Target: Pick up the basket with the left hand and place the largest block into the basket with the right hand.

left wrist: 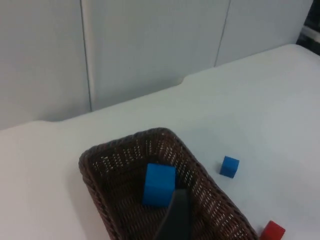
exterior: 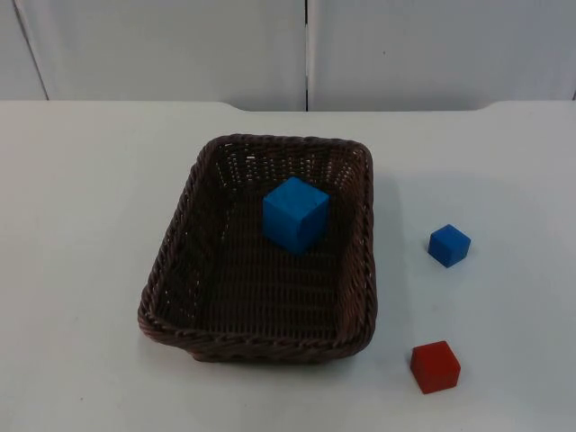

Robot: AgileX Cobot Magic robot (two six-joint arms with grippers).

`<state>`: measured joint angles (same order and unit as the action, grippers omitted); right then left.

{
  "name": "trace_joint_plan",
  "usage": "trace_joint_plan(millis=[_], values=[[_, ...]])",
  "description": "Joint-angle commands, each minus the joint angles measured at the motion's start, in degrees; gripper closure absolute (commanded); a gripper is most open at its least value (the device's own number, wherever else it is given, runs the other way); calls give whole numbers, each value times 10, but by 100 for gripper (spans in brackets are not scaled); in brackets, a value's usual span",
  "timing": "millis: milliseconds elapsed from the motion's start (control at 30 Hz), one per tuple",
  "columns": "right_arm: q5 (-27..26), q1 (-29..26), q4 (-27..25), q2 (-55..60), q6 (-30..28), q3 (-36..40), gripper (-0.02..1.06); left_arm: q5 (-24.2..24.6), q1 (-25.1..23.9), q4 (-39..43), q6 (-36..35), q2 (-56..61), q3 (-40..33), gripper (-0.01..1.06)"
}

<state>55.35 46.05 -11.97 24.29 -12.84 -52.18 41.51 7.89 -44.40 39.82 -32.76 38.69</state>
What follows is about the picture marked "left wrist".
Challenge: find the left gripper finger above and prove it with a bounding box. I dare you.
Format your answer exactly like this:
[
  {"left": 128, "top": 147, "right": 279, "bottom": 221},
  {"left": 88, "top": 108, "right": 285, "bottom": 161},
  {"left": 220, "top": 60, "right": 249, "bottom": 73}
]
[{"left": 152, "top": 187, "right": 194, "bottom": 240}]

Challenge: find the large blue cube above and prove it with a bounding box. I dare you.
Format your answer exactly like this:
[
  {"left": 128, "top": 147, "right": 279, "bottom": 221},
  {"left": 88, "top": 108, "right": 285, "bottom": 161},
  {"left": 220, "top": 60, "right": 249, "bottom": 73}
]
[{"left": 141, "top": 162, "right": 177, "bottom": 208}]

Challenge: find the dark brown wicker basket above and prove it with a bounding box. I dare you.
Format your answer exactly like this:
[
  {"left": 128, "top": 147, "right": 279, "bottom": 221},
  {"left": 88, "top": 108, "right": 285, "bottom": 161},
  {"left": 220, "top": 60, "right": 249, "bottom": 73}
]
[{"left": 78, "top": 127, "right": 259, "bottom": 240}]

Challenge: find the small blue cube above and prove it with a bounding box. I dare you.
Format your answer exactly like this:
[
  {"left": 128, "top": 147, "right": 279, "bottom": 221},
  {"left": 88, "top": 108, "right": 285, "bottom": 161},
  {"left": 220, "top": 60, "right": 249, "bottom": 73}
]
[{"left": 219, "top": 155, "right": 240, "bottom": 179}]

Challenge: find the red cube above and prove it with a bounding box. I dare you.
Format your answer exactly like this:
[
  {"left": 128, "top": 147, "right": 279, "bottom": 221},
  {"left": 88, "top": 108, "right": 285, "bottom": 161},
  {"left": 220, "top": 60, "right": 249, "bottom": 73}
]
[{"left": 258, "top": 219, "right": 286, "bottom": 240}]

